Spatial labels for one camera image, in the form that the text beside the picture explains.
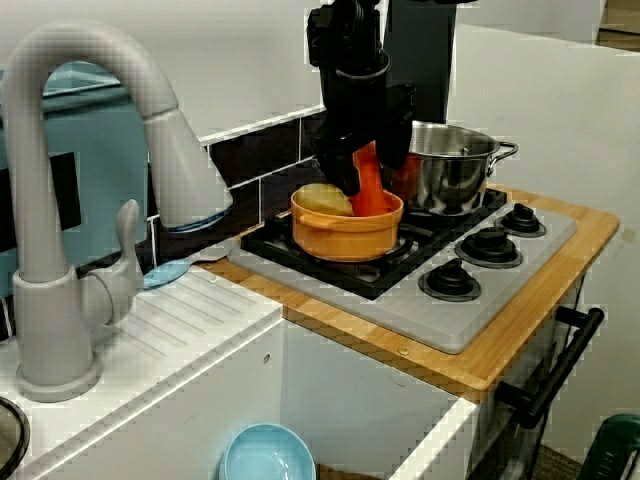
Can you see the stainless steel pot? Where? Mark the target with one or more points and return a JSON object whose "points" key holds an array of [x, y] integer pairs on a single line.
{"points": [[450, 175]]}

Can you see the blue and grey spatula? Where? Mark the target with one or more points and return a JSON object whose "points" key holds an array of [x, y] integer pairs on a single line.
{"points": [[165, 274]]}

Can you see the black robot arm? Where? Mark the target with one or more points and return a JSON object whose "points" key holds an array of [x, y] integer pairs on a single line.
{"points": [[345, 30]]}

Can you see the white oven cabinet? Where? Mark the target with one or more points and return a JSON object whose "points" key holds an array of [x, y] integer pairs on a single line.
{"points": [[505, 440]]}

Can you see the black stove knob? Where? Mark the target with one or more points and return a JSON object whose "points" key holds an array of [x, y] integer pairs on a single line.
{"points": [[450, 282], [521, 221], [489, 247]]}

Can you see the light blue bowl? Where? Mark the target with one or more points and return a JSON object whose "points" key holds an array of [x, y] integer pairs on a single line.
{"points": [[270, 455]]}

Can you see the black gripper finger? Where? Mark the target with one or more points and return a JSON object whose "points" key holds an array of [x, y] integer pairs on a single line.
{"points": [[396, 145], [342, 170]]}

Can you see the dark glass dish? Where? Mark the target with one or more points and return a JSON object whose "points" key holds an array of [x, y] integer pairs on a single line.
{"points": [[15, 430]]}

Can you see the green plastic object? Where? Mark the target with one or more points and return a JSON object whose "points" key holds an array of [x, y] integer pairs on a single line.
{"points": [[615, 450]]}

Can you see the yellow toy potato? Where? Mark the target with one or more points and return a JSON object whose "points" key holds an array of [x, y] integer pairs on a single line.
{"points": [[322, 200]]}

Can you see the orange toy pot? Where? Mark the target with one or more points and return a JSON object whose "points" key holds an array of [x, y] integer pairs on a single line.
{"points": [[345, 240]]}

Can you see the white toy sink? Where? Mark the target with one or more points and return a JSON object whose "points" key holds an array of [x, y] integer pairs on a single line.
{"points": [[150, 380]]}

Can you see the black support post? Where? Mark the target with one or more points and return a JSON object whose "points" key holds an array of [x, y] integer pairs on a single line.
{"points": [[425, 50]]}

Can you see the teal box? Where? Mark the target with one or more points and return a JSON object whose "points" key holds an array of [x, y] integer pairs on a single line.
{"points": [[100, 150]]}

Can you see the grey toy faucet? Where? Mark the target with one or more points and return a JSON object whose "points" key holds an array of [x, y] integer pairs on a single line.
{"points": [[50, 300]]}

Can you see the black burner grate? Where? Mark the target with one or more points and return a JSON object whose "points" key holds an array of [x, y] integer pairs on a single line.
{"points": [[360, 281]]}

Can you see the grey stove top plate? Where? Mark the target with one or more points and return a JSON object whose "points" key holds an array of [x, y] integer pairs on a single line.
{"points": [[425, 320]]}

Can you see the orange toy carrot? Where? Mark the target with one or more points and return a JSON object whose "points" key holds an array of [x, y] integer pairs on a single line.
{"points": [[371, 192]]}

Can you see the wooden countertop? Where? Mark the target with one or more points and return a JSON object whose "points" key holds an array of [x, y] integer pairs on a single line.
{"points": [[500, 360]]}

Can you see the dark tiled backsplash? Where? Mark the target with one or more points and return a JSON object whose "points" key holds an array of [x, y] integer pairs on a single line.
{"points": [[270, 145]]}

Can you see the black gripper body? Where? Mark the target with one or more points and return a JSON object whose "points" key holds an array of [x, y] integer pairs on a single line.
{"points": [[360, 110]]}

